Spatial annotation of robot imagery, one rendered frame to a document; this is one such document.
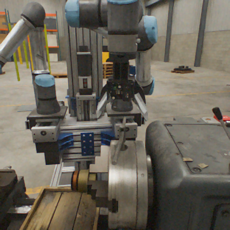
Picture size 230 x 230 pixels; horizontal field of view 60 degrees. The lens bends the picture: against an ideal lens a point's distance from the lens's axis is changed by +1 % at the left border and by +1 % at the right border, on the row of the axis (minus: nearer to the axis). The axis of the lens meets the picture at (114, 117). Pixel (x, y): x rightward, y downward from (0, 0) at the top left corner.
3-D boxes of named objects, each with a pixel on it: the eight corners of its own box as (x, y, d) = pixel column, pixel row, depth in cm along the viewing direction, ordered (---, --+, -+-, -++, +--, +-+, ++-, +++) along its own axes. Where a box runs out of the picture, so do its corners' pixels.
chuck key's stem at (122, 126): (119, 152, 73) (119, 124, 68) (125, 152, 72) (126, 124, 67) (118, 155, 71) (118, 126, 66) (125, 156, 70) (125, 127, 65)
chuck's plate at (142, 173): (137, 183, 97) (140, 126, 84) (144, 250, 69) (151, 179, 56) (130, 183, 98) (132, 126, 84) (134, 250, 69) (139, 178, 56)
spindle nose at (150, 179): (145, 183, 90) (148, 143, 82) (152, 226, 71) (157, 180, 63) (139, 183, 90) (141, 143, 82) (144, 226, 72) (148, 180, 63)
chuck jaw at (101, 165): (118, 173, 80) (118, 144, 84) (118, 172, 76) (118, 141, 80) (90, 173, 81) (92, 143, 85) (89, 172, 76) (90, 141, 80)
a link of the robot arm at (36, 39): (35, 95, 132) (22, 0, 113) (33, 90, 144) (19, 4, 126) (54, 93, 137) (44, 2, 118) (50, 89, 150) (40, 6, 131)
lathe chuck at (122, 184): (130, 183, 98) (132, 126, 84) (134, 250, 69) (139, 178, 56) (112, 183, 98) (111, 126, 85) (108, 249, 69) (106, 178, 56)
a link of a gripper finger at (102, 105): (86, 119, 57) (104, 95, 53) (90, 111, 62) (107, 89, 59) (95, 125, 58) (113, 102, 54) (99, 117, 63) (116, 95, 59)
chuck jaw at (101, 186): (117, 179, 73) (117, 197, 62) (117, 192, 74) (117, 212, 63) (88, 178, 74) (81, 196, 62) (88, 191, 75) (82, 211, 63)
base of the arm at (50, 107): (39, 108, 139) (37, 94, 136) (62, 107, 141) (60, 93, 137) (33, 114, 125) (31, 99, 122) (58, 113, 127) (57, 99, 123)
